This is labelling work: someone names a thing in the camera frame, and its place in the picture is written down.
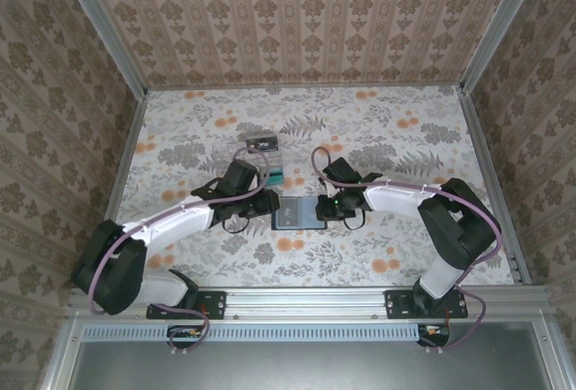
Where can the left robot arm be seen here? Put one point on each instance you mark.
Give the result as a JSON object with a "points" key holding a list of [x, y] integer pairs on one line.
{"points": [[112, 273]]}

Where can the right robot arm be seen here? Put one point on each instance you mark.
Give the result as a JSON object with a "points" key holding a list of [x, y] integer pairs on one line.
{"points": [[459, 237]]}

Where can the teal credit card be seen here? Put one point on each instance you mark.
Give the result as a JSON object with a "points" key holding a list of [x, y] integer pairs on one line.
{"points": [[276, 177]]}

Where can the clear acrylic card stand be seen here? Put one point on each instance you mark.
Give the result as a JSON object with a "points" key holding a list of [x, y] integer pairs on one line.
{"points": [[273, 158]]}

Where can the black card with white print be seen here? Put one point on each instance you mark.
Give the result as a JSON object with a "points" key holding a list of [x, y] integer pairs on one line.
{"points": [[261, 141]]}

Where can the small black controller board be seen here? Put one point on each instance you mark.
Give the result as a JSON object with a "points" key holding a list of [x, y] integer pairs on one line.
{"points": [[184, 333], [434, 333]]}

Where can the grey metal panel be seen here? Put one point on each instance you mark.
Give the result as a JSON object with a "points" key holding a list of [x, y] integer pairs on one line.
{"points": [[306, 367]]}

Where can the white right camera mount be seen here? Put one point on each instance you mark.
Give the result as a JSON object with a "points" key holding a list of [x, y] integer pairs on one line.
{"points": [[325, 182]]}

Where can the aluminium table back rail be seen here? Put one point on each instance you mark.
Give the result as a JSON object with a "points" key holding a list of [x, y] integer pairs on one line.
{"points": [[306, 86]]}

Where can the aluminium front frame rail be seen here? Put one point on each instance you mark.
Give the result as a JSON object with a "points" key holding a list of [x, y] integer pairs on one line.
{"points": [[306, 302]]}

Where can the aluminium table side rail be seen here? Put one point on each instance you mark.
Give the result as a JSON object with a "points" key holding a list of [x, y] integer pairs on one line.
{"points": [[488, 174], [119, 192]]}

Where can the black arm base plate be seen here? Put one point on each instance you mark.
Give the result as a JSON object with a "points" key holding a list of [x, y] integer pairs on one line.
{"points": [[216, 304], [398, 304]]}

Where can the aluminium frame post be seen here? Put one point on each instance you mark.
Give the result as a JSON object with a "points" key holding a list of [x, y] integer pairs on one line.
{"points": [[101, 25], [504, 25]]}

